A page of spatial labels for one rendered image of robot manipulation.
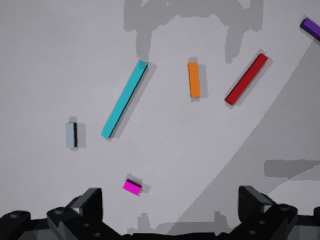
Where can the turquoise rod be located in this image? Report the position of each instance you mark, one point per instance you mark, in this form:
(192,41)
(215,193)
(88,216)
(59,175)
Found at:
(124,99)

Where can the short grey rod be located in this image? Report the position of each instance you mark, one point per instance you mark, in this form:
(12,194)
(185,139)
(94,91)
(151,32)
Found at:
(71,135)

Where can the small magenta block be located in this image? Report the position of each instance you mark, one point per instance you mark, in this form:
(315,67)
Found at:
(132,187)

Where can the purple rod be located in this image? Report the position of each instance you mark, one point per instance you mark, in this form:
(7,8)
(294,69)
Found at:
(311,28)

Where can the orange rod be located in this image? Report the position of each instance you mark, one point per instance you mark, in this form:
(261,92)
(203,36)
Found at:
(193,79)

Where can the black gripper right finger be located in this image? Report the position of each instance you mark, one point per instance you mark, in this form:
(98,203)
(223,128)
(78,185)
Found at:
(262,226)

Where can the red rod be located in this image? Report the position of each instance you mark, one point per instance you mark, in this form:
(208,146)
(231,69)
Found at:
(246,79)

